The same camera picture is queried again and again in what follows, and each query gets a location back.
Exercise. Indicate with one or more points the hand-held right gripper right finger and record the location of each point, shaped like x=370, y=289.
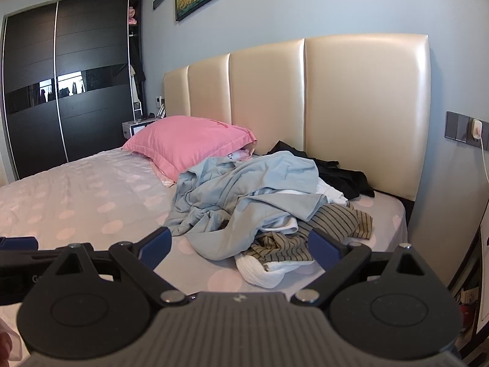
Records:
x=324, y=247

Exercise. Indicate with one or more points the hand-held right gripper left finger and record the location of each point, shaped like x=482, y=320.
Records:
x=156, y=245

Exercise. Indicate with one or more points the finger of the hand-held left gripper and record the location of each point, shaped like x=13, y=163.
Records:
x=19, y=244

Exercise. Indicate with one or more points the light blue shirt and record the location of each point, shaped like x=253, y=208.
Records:
x=244, y=191

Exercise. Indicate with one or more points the pink folded clothes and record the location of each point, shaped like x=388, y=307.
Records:
x=132, y=16

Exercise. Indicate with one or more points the striped shirt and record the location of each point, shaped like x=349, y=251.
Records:
x=336, y=218

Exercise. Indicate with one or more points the white smooth garment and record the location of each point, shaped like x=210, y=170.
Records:
x=331, y=194

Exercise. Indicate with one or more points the pink patterned pillow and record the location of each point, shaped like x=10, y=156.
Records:
x=165, y=176

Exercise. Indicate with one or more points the white ribbed garment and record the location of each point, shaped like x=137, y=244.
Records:
x=256, y=273

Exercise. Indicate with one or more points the black garment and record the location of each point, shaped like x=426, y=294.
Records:
x=344, y=177

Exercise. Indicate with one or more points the polka dot bed sheet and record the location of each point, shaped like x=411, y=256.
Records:
x=76, y=198

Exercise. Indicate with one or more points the white printed cloth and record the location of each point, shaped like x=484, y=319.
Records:
x=233, y=156

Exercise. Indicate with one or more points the white nightstand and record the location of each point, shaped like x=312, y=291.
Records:
x=131, y=128

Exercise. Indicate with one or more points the cream padded headboard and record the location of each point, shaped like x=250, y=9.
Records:
x=344, y=103

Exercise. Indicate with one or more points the black sliding wardrobe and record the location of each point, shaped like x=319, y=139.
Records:
x=34, y=84

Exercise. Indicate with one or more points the dark hanging garment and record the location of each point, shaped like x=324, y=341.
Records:
x=140, y=74

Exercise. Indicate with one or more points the white charger plug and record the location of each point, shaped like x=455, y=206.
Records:
x=476, y=128

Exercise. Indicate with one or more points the open closet shelf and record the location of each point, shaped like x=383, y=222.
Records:
x=138, y=46

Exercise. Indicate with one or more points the grey wall switch panel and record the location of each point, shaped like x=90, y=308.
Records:
x=458, y=126

